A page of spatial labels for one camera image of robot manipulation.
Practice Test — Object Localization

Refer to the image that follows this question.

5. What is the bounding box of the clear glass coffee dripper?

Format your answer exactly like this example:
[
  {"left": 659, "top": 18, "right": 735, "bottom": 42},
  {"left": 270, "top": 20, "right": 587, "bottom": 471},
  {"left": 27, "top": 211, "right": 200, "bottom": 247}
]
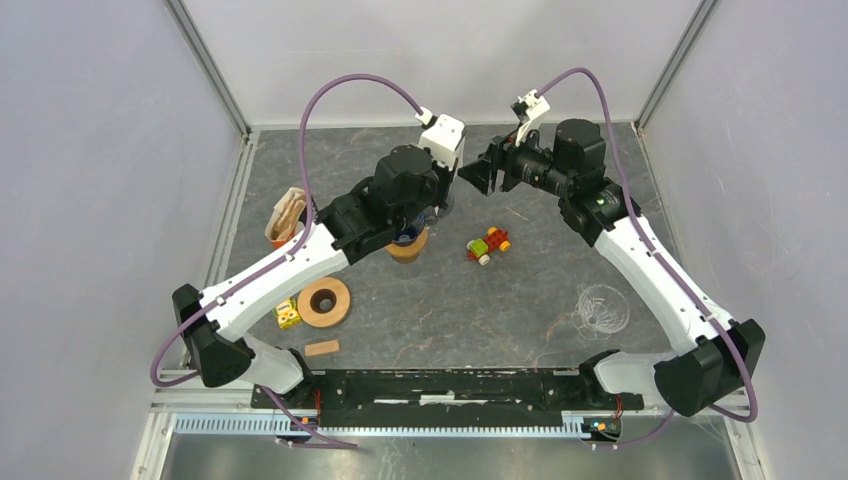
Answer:
[{"left": 571, "top": 284, "right": 631, "bottom": 341}]

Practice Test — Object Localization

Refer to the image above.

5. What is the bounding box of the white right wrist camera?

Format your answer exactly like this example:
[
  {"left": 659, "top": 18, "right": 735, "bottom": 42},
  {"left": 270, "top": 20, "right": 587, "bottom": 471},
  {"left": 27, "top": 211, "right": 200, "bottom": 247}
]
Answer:
[{"left": 510, "top": 90, "right": 551, "bottom": 146}]

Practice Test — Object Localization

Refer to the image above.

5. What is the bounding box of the small wooden rectangular block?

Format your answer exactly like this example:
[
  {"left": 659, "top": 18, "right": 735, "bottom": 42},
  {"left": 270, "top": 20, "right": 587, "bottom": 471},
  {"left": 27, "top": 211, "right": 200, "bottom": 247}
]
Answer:
[{"left": 304, "top": 339, "right": 341, "bottom": 357}]

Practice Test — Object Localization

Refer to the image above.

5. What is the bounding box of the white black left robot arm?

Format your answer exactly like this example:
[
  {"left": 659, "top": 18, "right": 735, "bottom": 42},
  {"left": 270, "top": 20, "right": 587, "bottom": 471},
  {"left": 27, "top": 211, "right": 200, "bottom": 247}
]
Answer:
[{"left": 172, "top": 145, "right": 464, "bottom": 408}]

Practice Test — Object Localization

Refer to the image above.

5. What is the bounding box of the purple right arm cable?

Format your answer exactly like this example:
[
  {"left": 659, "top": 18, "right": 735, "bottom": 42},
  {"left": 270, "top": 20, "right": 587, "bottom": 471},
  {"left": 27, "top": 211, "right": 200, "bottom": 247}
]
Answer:
[{"left": 535, "top": 66, "right": 760, "bottom": 452}]

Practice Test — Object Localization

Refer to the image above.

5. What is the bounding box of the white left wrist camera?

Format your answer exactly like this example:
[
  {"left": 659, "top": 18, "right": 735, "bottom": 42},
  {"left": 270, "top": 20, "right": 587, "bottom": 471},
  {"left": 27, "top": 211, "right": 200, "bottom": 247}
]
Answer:
[{"left": 415, "top": 107, "right": 466, "bottom": 172}]

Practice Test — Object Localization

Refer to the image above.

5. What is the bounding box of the red toy brick car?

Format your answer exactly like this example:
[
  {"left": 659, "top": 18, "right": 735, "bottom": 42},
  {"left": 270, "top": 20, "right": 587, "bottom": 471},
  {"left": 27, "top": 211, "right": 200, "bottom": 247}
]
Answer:
[{"left": 466, "top": 227, "right": 511, "bottom": 266}]

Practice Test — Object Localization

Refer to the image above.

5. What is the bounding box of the yellow green toy cube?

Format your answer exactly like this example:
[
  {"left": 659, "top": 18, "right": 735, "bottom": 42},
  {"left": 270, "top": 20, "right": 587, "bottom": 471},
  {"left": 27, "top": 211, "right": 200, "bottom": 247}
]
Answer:
[{"left": 273, "top": 298, "right": 302, "bottom": 330}]

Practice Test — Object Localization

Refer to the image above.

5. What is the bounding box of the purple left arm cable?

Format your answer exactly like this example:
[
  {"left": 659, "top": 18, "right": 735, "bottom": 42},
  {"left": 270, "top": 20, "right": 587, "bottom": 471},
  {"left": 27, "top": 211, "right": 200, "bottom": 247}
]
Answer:
[{"left": 149, "top": 73, "right": 425, "bottom": 450}]

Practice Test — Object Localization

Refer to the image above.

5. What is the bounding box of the wooden ring dripper stand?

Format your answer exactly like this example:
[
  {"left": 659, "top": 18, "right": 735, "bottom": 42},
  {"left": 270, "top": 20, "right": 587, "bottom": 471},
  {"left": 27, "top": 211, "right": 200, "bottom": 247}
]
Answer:
[{"left": 385, "top": 228, "right": 429, "bottom": 264}]

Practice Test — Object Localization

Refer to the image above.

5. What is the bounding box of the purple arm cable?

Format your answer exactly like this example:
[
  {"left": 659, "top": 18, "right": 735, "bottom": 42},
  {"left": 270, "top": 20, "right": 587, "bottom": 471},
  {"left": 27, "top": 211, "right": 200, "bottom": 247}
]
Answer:
[
  {"left": 535, "top": 66, "right": 760, "bottom": 452},
  {"left": 149, "top": 73, "right": 425, "bottom": 450}
]

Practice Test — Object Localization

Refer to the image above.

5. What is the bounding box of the blue plastic coffee dripper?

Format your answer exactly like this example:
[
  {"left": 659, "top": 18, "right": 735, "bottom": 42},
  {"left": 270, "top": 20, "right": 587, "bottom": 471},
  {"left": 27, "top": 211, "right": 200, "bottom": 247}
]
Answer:
[{"left": 392, "top": 223, "right": 426, "bottom": 246}]

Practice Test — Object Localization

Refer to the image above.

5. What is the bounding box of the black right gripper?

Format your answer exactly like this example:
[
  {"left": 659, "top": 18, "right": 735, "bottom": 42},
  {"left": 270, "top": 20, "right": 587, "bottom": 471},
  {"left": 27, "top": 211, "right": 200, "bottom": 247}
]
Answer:
[{"left": 458, "top": 121, "right": 574, "bottom": 198}]

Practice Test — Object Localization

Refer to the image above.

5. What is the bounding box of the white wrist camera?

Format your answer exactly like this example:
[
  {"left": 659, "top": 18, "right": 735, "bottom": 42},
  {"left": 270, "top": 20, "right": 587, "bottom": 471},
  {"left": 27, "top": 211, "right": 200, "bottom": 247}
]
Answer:
[
  {"left": 415, "top": 107, "right": 466, "bottom": 172},
  {"left": 510, "top": 90, "right": 551, "bottom": 146}
]

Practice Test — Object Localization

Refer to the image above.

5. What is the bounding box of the flat wooden ring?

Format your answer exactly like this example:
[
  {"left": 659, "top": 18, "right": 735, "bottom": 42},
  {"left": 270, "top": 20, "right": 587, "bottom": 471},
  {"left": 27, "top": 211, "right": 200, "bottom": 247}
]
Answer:
[{"left": 296, "top": 276, "right": 352, "bottom": 329}]

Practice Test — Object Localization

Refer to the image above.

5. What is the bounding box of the orange black coffee filter box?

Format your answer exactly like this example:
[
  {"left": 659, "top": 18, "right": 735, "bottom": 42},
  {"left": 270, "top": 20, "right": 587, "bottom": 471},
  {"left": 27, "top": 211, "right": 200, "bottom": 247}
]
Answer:
[{"left": 264, "top": 187, "right": 306, "bottom": 249}]

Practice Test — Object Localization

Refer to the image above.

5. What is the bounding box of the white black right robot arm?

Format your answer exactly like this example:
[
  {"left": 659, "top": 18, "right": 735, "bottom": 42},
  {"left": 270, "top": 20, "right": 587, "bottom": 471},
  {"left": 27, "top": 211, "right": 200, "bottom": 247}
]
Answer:
[{"left": 458, "top": 119, "right": 766, "bottom": 417}]

